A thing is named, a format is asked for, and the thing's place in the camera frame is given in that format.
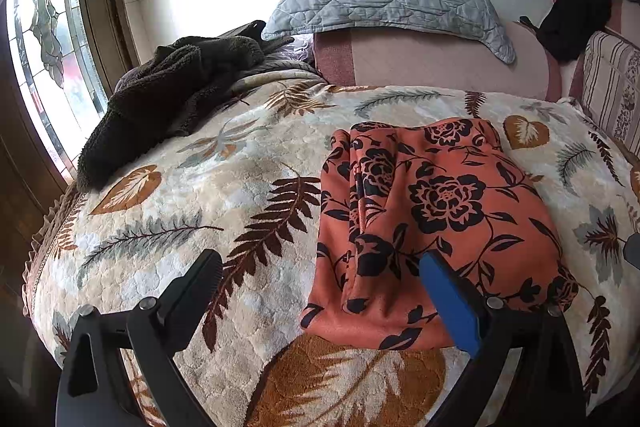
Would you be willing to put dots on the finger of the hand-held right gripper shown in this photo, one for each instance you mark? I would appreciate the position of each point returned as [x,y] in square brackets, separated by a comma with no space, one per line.
[634,252]

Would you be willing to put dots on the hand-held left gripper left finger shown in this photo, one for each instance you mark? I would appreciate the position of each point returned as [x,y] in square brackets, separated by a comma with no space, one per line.
[205,277]

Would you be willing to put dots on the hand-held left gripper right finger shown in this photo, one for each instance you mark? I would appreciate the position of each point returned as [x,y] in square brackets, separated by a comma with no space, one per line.
[450,302]

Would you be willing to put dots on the orange black floral garment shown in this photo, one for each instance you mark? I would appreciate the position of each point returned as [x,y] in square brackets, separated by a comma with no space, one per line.
[450,207]

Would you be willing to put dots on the leaf-printed fleece blanket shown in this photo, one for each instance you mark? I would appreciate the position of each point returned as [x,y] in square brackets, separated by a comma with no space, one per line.
[200,187]

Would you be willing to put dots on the striped floral cushion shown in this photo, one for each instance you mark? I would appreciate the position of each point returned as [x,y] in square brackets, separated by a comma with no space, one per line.
[615,82]

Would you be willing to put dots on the dark brown fleece cloth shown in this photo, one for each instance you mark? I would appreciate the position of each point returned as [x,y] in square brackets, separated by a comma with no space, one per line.
[160,97]

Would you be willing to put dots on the pink padded headboard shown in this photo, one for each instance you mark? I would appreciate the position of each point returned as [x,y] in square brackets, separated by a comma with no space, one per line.
[425,62]

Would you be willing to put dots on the black cloth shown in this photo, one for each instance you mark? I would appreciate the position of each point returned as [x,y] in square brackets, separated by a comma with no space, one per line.
[575,17]

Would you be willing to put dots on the stained glass window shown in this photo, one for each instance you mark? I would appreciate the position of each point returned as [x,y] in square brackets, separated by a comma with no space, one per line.
[45,37]

